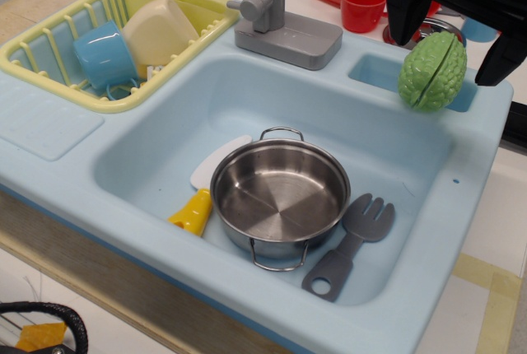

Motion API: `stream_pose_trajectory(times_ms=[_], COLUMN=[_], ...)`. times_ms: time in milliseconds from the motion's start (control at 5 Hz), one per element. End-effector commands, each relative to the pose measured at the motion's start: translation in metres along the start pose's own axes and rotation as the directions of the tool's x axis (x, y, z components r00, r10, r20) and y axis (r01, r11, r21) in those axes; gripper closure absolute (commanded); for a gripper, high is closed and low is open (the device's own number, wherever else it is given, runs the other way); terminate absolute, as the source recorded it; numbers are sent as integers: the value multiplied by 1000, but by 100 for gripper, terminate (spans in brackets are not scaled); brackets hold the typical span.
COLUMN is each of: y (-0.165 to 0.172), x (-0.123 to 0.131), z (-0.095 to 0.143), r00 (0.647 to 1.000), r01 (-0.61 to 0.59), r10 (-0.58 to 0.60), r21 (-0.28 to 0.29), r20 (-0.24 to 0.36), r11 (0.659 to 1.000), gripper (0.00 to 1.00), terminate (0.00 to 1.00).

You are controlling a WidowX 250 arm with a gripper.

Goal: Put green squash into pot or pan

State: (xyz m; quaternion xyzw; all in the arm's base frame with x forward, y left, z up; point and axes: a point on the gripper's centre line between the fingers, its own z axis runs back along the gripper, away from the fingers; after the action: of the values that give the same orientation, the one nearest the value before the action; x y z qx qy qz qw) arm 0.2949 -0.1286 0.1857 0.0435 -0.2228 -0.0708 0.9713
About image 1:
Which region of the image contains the green toy squash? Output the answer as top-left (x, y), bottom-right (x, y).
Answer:
top-left (398, 31), bottom-right (467, 112)

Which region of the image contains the stainless steel pot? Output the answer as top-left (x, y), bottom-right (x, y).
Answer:
top-left (210, 128), bottom-right (351, 272)

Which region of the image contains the blue cup behind gripper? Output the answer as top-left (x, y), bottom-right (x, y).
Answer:
top-left (461, 17), bottom-right (500, 43)

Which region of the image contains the silver metal lid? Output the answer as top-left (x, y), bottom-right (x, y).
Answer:
top-left (382, 17), bottom-right (466, 50)

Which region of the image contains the red plastic cup front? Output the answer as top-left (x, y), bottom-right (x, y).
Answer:
top-left (340, 0), bottom-right (386, 34)

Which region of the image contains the grey toy faucet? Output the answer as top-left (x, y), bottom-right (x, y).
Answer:
top-left (226, 0), bottom-right (343, 71)

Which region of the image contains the light blue toy sink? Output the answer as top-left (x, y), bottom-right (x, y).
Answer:
top-left (1, 30), bottom-right (513, 353)

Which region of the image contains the grey plastic toy fork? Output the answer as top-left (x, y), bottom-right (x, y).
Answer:
top-left (301, 193), bottom-right (395, 302)

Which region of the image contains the cream plastic bowl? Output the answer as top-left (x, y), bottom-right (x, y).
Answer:
top-left (122, 0), bottom-right (199, 78)

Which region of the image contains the yellow dish rack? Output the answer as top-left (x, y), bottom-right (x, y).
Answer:
top-left (1, 0), bottom-right (239, 113)

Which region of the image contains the blue plastic cup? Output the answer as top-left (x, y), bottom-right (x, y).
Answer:
top-left (73, 20), bottom-right (139, 101)

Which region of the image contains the yellow tape piece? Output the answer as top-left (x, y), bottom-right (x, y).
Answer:
top-left (15, 322), bottom-right (67, 352)

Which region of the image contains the yellow handled white knife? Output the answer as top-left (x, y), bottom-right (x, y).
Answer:
top-left (167, 134), bottom-right (252, 236)

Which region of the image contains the black cable loop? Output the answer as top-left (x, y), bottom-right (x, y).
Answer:
top-left (0, 300), bottom-right (90, 354)

